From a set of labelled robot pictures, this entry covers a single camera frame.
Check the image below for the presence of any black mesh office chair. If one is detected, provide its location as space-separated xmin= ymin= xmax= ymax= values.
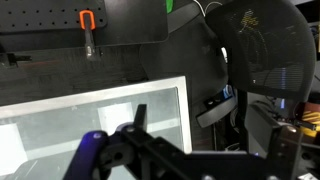
xmin=139 ymin=0 xmax=317 ymax=129

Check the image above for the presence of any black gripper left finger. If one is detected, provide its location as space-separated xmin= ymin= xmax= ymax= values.
xmin=63 ymin=103 xmax=188 ymax=180

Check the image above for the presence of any glass table top panel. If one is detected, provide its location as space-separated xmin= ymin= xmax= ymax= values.
xmin=0 ymin=76 xmax=192 ymax=180

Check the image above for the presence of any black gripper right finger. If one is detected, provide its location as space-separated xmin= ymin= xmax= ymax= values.
xmin=248 ymin=104 xmax=320 ymax=180

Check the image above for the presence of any black perforated breadboard plate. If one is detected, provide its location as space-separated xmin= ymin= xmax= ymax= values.
xmin=0 ymin=0 xmax=168 ymax=53

